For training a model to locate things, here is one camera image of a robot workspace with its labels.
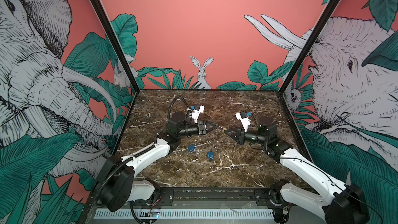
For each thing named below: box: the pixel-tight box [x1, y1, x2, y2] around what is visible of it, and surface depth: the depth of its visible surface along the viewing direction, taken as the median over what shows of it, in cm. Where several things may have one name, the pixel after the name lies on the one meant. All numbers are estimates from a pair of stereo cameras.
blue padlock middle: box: [207, 151, 215, 160], surface depth 90 cm
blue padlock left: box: [188, 144, 195, 152], surface depth 91 cm
